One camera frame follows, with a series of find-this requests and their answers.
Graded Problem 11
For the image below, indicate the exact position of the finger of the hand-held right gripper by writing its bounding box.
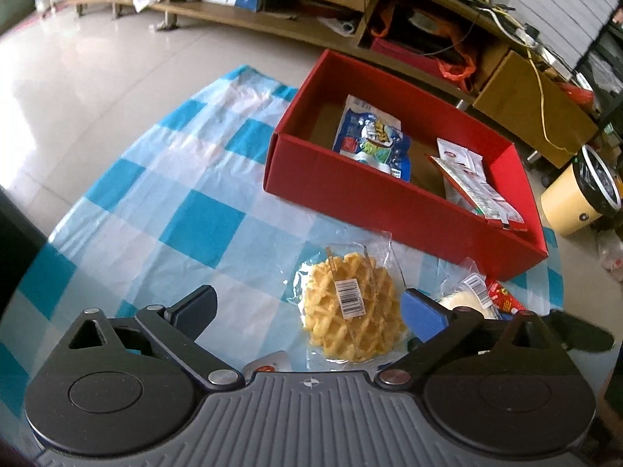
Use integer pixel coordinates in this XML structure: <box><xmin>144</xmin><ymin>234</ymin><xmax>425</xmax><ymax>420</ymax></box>
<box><xmin>545</xmin><ymin>312</ymin><xmax>615</xmax><ymax>353</ymax></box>

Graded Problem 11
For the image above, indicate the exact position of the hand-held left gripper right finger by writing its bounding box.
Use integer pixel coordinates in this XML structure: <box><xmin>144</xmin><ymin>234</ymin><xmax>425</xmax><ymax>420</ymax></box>
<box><xmin>375</xmin><ymin>288</ymin><xmax>565</xmax><ymax>392</ymax></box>

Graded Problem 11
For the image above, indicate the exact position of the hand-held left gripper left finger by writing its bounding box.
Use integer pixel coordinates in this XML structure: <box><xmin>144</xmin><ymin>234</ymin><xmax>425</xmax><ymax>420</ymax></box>
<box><xmin>58</xmin><ymin>284</ymin><xmax>244</xmax><ymax>392</ymax></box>

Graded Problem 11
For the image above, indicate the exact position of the waffle packet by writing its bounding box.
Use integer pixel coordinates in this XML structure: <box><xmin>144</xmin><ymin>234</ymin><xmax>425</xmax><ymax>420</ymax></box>
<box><xmin>287</xmin><ymin>231</ymin><xmax>414</xmax><ymax>370</ymax></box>

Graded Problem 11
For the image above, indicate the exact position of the red white snack packet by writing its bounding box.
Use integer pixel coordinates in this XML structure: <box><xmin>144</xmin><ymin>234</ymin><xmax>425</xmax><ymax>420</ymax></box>
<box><xmin>426</xmin><ymin>153</ymin><xmax>529</xmax><ymax>232</ymax></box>

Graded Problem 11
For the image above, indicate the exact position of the red cardboard box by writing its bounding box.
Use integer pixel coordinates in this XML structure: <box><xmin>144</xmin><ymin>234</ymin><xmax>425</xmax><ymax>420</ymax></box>
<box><xmin>263</xmin><ymin>49</ymin><xmax>550</xmax><ymax>283</ymax></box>

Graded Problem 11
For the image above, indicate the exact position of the white green snack packet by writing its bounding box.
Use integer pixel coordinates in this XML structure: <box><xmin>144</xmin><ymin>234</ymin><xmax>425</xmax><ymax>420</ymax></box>
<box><xmin>435</xmin><ymin>137</ymin><xmax>484</xmax><ymax>176</ymax></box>

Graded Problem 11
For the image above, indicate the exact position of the blue snack packet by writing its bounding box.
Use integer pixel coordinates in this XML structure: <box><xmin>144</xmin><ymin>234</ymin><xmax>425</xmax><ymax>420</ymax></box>
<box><xmin>332</xmin><ymin>94</ymin><xmax>412</xmax><ymax>182</ymax></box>

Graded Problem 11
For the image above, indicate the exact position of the white cake packet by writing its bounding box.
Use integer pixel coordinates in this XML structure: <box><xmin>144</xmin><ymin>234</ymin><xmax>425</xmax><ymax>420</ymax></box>
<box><xmin>435</xmin><ymin>272</ymin><xmax>500</xmax><ymax>322</ymax></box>

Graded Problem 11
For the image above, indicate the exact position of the blue white checkered tablecloth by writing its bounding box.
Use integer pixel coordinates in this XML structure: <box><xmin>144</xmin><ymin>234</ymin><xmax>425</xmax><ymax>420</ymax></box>
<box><xmin>0</xmin><ymin>64</ymin><xmax>565</xmax><ymax>419</ymax></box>

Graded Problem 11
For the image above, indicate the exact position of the clear plastic bag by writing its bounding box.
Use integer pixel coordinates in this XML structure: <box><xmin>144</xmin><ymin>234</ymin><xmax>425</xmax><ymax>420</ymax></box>
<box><xmin>598</xmin><ymin>228</ymin><xmax>623</xmax><ymax>273</ymax></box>

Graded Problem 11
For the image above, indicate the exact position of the yellow trash bin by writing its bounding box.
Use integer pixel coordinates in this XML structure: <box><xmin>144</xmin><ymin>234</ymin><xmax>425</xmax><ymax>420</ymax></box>
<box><xmin>540</xmin><ymin>145</ymin><xmax>623</xmax><ymax>238</ymax></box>

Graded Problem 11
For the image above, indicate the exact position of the black chair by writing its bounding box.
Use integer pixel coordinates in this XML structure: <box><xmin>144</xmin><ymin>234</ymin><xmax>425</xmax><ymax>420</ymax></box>
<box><xmin>0</xmin><ymin>187</ymin><xmax>49</xmax><ymax>312</ymax></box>

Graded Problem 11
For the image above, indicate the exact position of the wooden TV stand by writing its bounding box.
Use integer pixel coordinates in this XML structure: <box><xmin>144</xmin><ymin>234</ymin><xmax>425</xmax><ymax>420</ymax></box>
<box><xmin>63</xmin><ymin>0</ymin><xmax>599</xmax><ymax>169</ymax></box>

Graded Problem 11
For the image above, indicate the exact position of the red plastic bag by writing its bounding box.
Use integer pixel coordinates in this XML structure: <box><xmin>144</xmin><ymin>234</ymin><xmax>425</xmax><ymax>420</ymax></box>
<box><xmin>560</xmin><ymin>80</ymin><xmax>595</xmax><ymax>105</ymax></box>

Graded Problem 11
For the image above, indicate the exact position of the orange plastic bag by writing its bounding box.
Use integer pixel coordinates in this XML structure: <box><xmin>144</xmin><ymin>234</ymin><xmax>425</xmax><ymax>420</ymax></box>
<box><xmin>370</xmin><ymin>0</ymin><xmax>477</xmax><ymax>95</ymax></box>

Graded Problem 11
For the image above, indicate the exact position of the black shelf rack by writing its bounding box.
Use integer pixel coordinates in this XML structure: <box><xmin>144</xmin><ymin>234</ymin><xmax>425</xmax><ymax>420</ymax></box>
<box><xmin>572</xmin><ymin>24</ymin><xmax>623</xmax><ymax>132</ymax></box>

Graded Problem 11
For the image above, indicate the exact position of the white power strip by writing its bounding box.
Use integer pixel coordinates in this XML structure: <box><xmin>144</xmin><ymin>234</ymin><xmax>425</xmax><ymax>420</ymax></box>
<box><xmin>489</xmin><ymin>7</ymin><xmax>541</xmax><ymax>44</ymax></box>

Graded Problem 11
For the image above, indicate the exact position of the stack of white boxes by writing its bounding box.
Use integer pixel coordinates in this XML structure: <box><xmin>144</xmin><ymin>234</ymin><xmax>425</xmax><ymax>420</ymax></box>
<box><xmin>509</xmin><ymin>0</ymin><xmax>623</xmax><ymax>66</ymax></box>

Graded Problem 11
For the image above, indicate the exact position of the yellow cable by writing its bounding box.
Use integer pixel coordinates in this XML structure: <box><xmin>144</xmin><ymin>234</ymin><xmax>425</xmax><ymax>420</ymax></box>
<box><xmin>526</xmin><ymin>46</ymin><xmax>581</xmax><ymax>151</ymax></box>

